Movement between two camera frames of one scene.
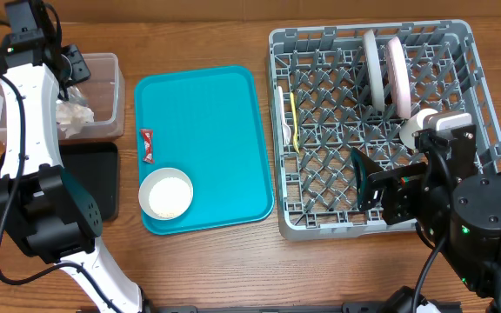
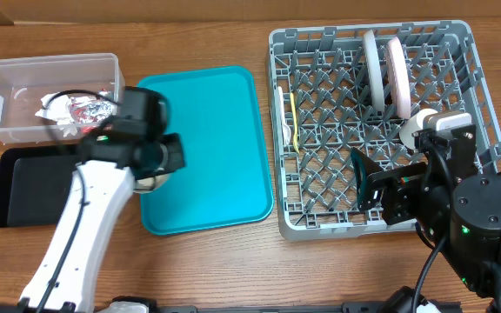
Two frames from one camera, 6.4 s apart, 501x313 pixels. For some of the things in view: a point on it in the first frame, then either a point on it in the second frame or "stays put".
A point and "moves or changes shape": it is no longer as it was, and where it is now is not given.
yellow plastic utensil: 294,119 stays put
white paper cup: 413,124 stays put
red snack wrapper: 147,143 moves or changes shape
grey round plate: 375,73 stays put
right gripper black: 395,183 stays put
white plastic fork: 286,132 stays put
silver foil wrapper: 75,96 moves or changes shape
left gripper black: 82,68 to 175,142
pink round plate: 401,89 stays put
